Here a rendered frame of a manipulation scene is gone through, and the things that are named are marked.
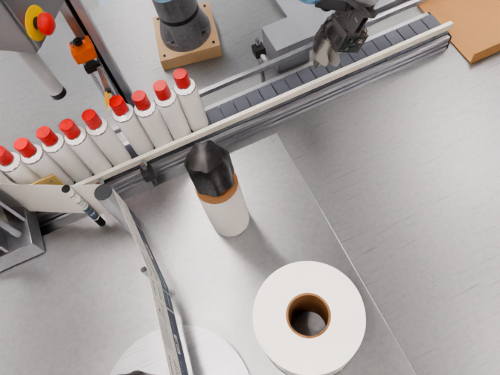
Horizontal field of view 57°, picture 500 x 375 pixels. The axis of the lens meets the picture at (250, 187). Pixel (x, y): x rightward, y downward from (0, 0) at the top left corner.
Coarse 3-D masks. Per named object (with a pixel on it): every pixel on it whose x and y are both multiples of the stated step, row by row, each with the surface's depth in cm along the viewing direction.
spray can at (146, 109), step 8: (136, 96) 102; (144, 96) 102; (136, 104) 103; (144, 104) 103; (152, 104) 105; (136, 112) 105; (144, 112) 105; (152, 112) 105; (144, 120) 106; (152, 120) 107; (160, 120) 109; (144, 128) 110; (152, 128) 109; (160, 128) 111; (152, 136) 112; (160, 136) 113; (168, 136) 115; (160, 144) 116
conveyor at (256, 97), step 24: (408, 24) 129; (432, 24) 128; (360, 48) 127; (384, 48) 126; (408, 48) 125; (312, 72) 125; (240, 96) 124; (264, 96) 123; (216, 120) 122; (192, 144) 119
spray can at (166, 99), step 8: (160, 80) 103; (160, 88) 102; (168, 88) 104; (160, 96) 104; (168, 96) 104; (176, 96) 107; (160, 104) 105; (168, 104) 105; (176, 104) 107; (160, 112) 110; (168, 112) 108; (176, 112) 109; (168, 120) 110; (176, 120) 111; (184, 120) 113; (168, 128) 115; (176, 128) 113; (184, 128) 115; (176, 136) 117
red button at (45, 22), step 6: (42, 12) 80; (36, 18) 80; (42, 18) 79; (48, 18) 79; (36, 24) 80; (42, 24) 79; (48, 24) 80; (54, 24) 81; (42, 30) 79; (48, 30) 80
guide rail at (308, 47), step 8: (416, 0) 121; (424, 0) 122; (392, 8) 121; (400, 8) 121; (408, 8) 122; (376, 16) 120; (384, 16) 121; (368, 24) 120; (304, 48) 118; (288, 56) 118; (296, 56) 119; (264, 64) 118; (272, 64) 118; (248, 72) 117; (256, 72) 118; (224, 80) 117; (232, 80) 117; (208, 88) 116; (216, 88) 116; (200, 96) 117; (112, 128) 114
